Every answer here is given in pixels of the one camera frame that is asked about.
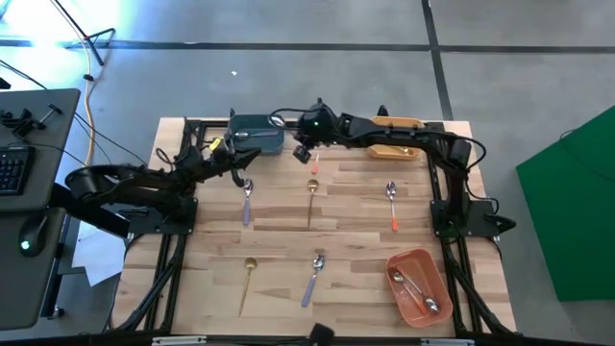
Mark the black desk clamp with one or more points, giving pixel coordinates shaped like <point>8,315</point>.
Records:
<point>24,126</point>

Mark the black blocky object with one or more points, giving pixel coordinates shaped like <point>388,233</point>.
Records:
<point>322,334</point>

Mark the black keyboard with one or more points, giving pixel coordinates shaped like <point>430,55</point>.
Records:
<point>14,170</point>

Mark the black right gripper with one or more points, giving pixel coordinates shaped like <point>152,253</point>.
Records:
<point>317,130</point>

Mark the black aluminium table frame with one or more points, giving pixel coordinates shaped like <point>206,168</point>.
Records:
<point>211,124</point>

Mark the grey desk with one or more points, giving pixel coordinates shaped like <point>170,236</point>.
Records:
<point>29,288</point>

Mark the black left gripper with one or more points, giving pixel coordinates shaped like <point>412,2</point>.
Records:
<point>206,163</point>

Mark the black computer mouse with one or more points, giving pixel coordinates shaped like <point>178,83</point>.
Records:
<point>36,230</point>

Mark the coral pink plastic bin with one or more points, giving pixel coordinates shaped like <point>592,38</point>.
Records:
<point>435,274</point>

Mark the black tripod stand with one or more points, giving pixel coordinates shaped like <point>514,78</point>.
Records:
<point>77,31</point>

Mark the dark green plastic bin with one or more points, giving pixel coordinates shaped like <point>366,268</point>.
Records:
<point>257,146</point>

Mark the yellow-orange plastic bin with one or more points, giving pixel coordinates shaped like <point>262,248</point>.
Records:
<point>384,155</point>

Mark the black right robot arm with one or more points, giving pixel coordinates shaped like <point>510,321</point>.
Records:
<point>394,134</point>

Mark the white paper sheet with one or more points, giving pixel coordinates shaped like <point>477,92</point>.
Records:
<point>96,259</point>

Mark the white label strip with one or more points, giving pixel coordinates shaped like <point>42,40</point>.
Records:
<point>447,342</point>
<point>178,340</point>

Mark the green board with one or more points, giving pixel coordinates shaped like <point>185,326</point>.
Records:
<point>576,230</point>

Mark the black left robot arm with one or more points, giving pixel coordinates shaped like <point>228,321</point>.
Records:
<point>144,185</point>

